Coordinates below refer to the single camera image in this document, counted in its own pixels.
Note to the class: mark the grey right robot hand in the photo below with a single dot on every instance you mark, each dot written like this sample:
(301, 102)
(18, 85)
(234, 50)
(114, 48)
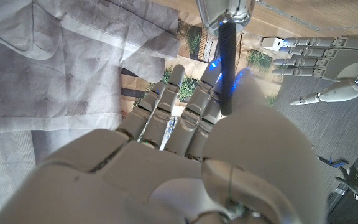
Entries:
(166, 180)

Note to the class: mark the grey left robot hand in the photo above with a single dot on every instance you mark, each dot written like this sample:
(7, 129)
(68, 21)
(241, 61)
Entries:
(346, 59)

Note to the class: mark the printed fabric backdrop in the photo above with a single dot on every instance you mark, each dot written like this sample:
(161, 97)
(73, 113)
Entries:
(57, 62)

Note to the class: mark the white power strip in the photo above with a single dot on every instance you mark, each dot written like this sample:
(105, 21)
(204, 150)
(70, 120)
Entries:
(270, 43)

